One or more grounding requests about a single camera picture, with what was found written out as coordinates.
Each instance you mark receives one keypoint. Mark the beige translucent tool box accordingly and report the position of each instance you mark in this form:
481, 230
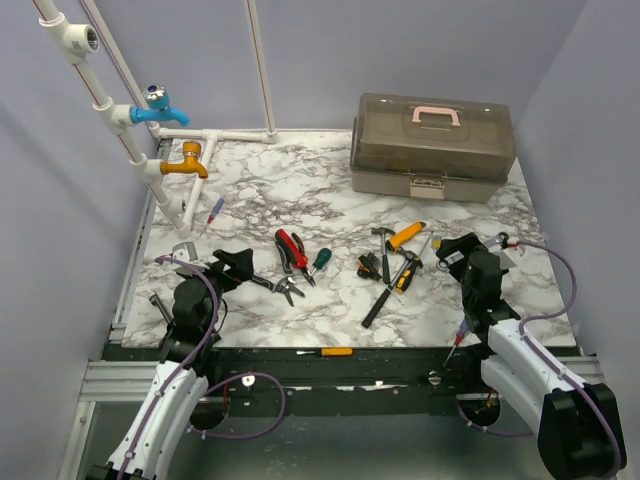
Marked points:
434, 149

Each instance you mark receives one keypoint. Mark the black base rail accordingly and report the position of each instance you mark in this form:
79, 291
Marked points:
370, 381

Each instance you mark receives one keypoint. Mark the blue water tap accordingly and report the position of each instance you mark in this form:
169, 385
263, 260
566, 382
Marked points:
159, 108

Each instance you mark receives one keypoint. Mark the green stubby screwdriver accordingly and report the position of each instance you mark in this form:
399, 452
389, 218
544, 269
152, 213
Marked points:
322, 258

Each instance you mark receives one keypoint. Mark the orange handle screwdriver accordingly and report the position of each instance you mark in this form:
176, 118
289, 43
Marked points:
327, 352

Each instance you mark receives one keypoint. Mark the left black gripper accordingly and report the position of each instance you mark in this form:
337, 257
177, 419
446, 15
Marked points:
240, 264

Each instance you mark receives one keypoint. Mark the metal socket wrench bar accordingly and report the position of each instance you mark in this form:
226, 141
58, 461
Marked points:
157, 302

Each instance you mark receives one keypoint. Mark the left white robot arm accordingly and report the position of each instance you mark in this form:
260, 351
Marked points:
180, 378

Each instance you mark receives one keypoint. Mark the blue red screwdriver left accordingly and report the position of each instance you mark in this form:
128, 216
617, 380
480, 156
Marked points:
212, 215

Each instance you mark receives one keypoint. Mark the blue red screwdriver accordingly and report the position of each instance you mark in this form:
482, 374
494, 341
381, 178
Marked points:
212, 215
462, 332

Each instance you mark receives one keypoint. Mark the orange hex key set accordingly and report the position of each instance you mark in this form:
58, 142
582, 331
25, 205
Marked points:
369, 267

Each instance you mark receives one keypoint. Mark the grey wire stripper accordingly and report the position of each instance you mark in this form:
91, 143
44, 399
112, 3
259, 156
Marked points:
285, 286

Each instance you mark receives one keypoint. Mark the orange water tap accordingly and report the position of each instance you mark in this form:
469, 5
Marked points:
191, 164

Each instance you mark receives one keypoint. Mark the small claw hammer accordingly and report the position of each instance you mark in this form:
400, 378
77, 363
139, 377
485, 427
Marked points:
384, 233

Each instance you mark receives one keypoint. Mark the silver ratchet wrench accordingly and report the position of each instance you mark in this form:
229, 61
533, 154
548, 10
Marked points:
496, 243

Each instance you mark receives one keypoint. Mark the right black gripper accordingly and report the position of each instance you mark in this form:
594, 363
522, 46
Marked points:
468, 244

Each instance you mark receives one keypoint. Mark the black handle long hammer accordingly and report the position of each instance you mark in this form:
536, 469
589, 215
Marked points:
380, 302

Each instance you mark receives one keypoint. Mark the blue red screwdriver right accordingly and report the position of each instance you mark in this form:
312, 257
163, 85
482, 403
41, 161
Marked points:
462, 332

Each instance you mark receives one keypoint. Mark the red black pliers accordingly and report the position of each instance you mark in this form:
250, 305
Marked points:
292, 254

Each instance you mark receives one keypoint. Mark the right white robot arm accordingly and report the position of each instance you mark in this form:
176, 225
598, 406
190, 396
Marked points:
576, 423

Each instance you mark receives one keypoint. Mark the yellow black screwdriver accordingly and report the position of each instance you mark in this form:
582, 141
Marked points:
413, 263

